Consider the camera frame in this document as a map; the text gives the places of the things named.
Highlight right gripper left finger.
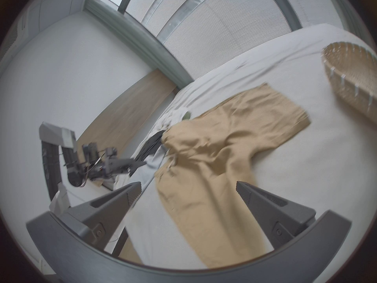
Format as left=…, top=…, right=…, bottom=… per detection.
left=68, top=182, right=143, bottom=248

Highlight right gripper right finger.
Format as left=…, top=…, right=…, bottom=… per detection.
left=236, top=181, right=316, bottom=250

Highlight tan shorts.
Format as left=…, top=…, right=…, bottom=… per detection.
left=155, top=83, right=311, bottom=269

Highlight pale grey garment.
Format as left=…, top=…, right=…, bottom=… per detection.
left=138, top=151, right=168, bottom=173

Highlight black garment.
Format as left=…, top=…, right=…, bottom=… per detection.
left=134, top=130, right=166, bottom=163

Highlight bed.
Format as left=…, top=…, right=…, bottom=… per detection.
left=75, top=22, right=377, bottom=272

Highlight white garment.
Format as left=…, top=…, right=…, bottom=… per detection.
left=156, top=108, right=189, bottom=132

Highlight round woven basket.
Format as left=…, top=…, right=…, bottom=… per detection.
left=321, top=41, right=377, bottom=121

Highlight grey-green curtain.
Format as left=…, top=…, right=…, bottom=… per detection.
left=324, top=0, right=364, bottom=39
left=85, top=0, right=195, bottom=85

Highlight window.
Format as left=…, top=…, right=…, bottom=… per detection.
left=99, top=0, right=343, bottom=80

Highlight white ceiling air conditioner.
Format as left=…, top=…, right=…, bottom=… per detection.
left=1, top=11, right=31, bottom=62

